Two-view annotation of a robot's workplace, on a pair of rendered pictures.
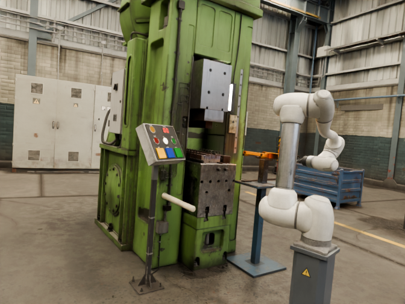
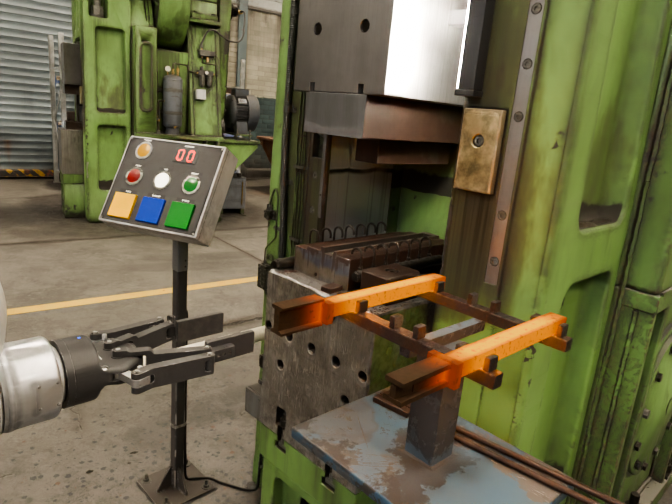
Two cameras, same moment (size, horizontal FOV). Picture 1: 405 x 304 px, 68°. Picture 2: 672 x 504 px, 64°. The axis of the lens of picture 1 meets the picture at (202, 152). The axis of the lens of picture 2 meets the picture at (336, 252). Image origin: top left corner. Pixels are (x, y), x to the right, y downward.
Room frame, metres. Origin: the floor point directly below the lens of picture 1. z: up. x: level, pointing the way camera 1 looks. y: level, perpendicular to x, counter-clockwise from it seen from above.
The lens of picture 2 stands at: (2.37, -1.34, 1.32)
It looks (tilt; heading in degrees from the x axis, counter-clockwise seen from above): 14 degrees down; 80
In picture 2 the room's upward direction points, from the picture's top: 5 degrees clockwise
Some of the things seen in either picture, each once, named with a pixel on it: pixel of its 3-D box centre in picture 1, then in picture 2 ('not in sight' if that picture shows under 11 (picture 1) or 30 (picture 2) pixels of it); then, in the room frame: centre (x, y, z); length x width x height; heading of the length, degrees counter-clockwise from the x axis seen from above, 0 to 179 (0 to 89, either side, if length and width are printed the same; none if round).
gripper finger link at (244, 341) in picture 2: not in sight; (229, 346); (2.37, -0.70, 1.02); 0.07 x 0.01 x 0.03; 34
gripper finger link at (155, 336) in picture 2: not in sight; (141, 342); (2.26, -0.69, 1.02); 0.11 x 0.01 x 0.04; 55
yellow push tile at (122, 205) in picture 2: (160, 153); (123, 205); (2.03, 0.28, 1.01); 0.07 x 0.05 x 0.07; 150
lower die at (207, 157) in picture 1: (197, 155); (377, 253); (2.74, 0.04, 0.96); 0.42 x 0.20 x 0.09; 35
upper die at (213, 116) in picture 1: (200, 116); (391, 119); (2.74, 0.04, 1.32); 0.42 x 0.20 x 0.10; 35
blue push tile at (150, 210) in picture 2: (169, 153); (151, 210); (2.12, 0.23, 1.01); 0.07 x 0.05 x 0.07; 150
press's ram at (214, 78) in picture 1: (206, 88); (416, 15); (2.77, 0.01, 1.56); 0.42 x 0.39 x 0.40; 35
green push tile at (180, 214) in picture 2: (178, 152); (180, 215); (2.21, 0.18, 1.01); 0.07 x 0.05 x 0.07; 150
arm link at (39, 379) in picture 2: (312, 161); (26, 382); (2.16, -0.79, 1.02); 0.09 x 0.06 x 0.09; 124
